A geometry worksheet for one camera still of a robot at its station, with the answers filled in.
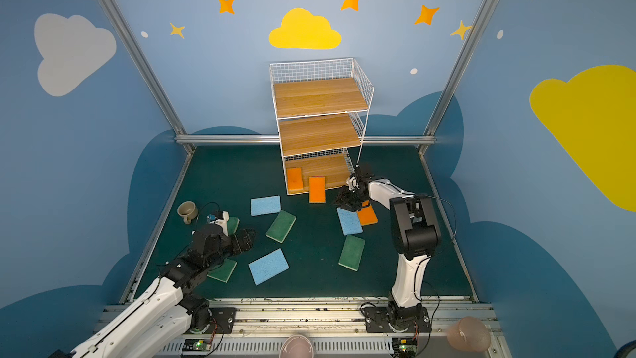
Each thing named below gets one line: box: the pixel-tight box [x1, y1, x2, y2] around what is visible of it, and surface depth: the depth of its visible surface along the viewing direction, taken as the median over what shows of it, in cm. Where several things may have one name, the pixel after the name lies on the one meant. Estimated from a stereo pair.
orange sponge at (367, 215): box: [357, 199, 379, 227], surface depth 97 cm
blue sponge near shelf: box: [250, 195, 281, 217], surface depth 101 cm
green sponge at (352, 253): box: [337, 234, 366, 272], surface depth 90 cm
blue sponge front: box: [248, 247, 290, 286], surface depth 86 cm
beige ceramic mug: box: [177, 200, 199, 225], surface depth 97 cm
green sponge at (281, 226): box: [265, 210, 298, 244], surface depth 95 cm
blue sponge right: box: [336, 207, 364, 237], surface depth 98 cm
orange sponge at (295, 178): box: [287, 167, 304, 190], surface depth 109 cm
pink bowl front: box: [278, 333, 315, 358], surface depth 72 cm
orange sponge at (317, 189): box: [308, 175, 326, 204], surface depth 106 cm
